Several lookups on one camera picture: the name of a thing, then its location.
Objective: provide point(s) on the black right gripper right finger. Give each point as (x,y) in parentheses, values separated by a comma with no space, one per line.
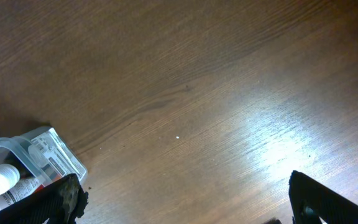
(314,203)

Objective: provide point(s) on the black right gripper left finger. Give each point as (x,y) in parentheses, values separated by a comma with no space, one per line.
(61,202)

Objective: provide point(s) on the white calamine lotion bottle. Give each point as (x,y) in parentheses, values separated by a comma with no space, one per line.
(23,189)

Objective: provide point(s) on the clear plastic container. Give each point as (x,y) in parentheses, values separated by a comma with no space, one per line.
(43,154)

